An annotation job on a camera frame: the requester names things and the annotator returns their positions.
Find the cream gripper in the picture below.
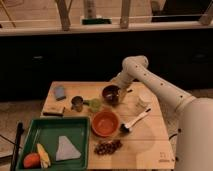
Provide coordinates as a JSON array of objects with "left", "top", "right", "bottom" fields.
[{"left": 111, "top": 75, "right": 132, "bottom": 91}]

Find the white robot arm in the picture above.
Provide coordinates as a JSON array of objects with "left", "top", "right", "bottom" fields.
[{"left": 113, "top": 55, "right": 213, "bottom": 171}]

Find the orange bowl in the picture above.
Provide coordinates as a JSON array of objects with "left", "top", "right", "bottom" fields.
[{"left": 91, "top": 111, "right": 119, "bottom": 137}]

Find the white small cup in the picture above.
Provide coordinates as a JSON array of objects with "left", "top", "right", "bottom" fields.
[{"left": 138, "top": 94, "right": 151, "bottom": 108}]

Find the green measuring cup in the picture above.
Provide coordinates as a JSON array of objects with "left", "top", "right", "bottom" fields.
[{"left": 83, "top": 98, "right": 101, "bottom": 113}]

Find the metal cup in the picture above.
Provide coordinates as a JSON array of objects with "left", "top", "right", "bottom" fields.
[{"left": 71, "top": 96, "right": 83, "bottom": 112}]

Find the blue sponge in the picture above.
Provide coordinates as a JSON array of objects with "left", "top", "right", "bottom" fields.
[{"left": 54, "top": 86, "right": 66, "bottom": 101}]

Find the bunch of dark grapes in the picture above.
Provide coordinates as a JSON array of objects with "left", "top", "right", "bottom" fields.
[{"left": 94, "top": 140, "right": 122, "bottom": 155}]

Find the green box on ledge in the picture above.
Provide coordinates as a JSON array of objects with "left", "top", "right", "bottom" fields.
[{"left": 82, "top": 18, "right": 112, "bottom": 25}]

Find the grey cloth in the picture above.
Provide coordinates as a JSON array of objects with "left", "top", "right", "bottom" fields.
[{"left": 56, "top": 136, "right": 81, "bottom": 161}]

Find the green plastic tray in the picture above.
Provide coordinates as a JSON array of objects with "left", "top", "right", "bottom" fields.
[{"left": 15, "top": 117, "right": 90, "bottom": 171}]

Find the yellow corn cob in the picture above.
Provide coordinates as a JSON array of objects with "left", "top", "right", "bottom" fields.
[{"left": 37, "top": 143, "right": 51, "bottom": 168}]

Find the black stand pole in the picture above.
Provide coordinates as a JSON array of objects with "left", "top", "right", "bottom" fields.
[{"left": 10, "top": 122, "right": 24, "bottom": 171}]

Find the orange tomato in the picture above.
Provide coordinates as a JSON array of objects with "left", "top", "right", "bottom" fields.
[{"left": 23, "top": 153, "right": 40, "bottom": 169}]

